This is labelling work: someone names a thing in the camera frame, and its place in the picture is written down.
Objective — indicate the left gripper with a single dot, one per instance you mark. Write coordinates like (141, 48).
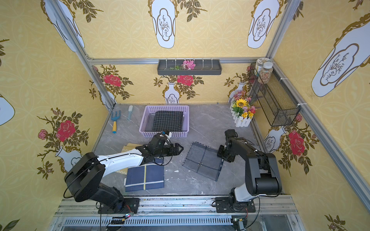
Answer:
(170, 148)

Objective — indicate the purple perforated plastic basket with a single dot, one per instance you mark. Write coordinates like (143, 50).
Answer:
(152, 109)

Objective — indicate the grey wall shelf tray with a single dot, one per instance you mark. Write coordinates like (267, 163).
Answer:
(180, 67)

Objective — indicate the tan zigzag pillowcase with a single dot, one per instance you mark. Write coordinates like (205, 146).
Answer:
(129, 147)

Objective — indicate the pink artificial flower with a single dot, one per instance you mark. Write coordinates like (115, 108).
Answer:
(188, 65)

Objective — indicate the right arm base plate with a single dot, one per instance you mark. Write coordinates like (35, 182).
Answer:
(231, 205)

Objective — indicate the glass jar white lid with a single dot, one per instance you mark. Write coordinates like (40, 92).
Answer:
(259, 64)

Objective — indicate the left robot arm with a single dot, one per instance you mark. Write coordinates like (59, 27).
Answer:
(83, 181)

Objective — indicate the glass jar with beans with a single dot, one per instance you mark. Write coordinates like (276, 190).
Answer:
(265, 73)

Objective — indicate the blue yellow garden fork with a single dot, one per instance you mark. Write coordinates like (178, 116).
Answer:
(115, 116)

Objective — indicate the navy blue striped pillowcase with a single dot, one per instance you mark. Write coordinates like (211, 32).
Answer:
(145, 177)

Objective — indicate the white picket flower planter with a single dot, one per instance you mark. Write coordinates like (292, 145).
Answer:
(241, 109)

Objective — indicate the plain grey pillowcase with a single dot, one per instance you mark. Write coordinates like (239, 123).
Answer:
(149, 122)

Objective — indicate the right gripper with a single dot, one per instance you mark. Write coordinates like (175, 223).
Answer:
(224, 153)

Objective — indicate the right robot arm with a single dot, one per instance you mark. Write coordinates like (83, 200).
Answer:
(262, 178)

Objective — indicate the light blue brush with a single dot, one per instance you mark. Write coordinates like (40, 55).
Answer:
(130, 111)

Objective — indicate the black white grid pillowcase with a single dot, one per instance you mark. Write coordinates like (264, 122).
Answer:
(168, 121)

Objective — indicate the black wire mesh basket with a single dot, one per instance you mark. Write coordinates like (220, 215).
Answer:
(275, 104)

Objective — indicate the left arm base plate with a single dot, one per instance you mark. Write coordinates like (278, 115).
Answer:
(128, 205)

